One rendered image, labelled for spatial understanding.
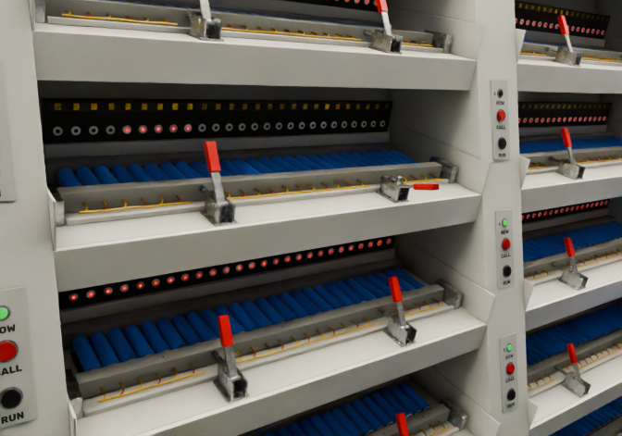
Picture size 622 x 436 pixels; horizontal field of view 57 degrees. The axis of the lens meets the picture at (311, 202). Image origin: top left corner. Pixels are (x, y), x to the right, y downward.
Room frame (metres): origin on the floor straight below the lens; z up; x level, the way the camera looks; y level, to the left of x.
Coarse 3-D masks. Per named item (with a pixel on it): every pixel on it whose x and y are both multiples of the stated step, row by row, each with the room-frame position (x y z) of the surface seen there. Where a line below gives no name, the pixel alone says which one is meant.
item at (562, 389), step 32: (576, 320) 1.26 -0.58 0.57; (608, 320) 1.29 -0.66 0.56; (544, 352) 1.12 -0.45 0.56; (576, 352) 1.13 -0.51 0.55; (608, 352) 1.17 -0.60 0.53; (544, 384) 1.05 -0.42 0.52; (576, 384) 1.03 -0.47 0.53; (608, 384) 1.08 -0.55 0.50; (544, 416) 0.96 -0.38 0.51; (576, 416) 1.02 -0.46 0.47
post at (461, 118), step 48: (432, 0) 0.94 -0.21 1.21; (480, 0) 0.88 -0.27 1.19; (480, 48) 0.88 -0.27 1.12; (432, 96) 0.95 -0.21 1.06; (480, 96) 0.87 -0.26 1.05; (480, 144) 0.87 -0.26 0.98; (432, 240) 0.96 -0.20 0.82; (480, 240) 0.88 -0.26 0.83; (480, 384) 0.89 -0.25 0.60; (528, 432) 0.92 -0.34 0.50
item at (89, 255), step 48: (48, 144) 0.68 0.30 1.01; (96, 144) 0.72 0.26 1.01; (144, 144) 0.75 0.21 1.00; (192, 144) 0.79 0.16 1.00; (240, 144) 0.83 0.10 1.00; (288, 144) 0.88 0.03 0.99; (432, 144) 0.95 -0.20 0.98; (48, 192) 0.53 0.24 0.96; (432, 192) 0.85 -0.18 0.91; (480, 192) 0.87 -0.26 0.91; (96, 240) 0.56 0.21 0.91; (144, 240) 0.58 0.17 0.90; (192, 240) 0.61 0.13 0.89; (240, 240) 0.64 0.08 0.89; (288, 240) 0.68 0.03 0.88; (336, 240) 0.73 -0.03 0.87
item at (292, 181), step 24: (336, 168) 0.81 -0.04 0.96; (360, 168) 0.82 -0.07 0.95; (384, 168) 0.84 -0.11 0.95; (408, 168) 0.86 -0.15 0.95; (432, 168) 0.89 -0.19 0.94; (72, 192) 0.60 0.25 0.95; (96, 192) 0.62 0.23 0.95; (120, 192) 0.63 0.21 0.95; (144, 192) 0.65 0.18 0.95; (168, 192) 0.66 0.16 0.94; (192, 192) 0.68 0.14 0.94; (240, 192) 0.71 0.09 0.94; (264, 192) 0.73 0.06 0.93; (288, 192) 0.76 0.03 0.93
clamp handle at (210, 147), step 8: (208, 144) 0.65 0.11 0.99; (216, 144) 0.66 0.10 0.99; (208, 152) 0.65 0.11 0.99; (216, 152) 0.65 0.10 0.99; (208, 160) 0.65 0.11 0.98; (216, 160) 0.65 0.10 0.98; (208, 168) 0.65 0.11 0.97; (216, 168) 0.65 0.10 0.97; (216, 176) 0.65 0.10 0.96; (216, 184) 0.65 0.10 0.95; (216, 192) 0.64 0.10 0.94; (216, 200) 0.64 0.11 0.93; (224, 200) 0.64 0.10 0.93
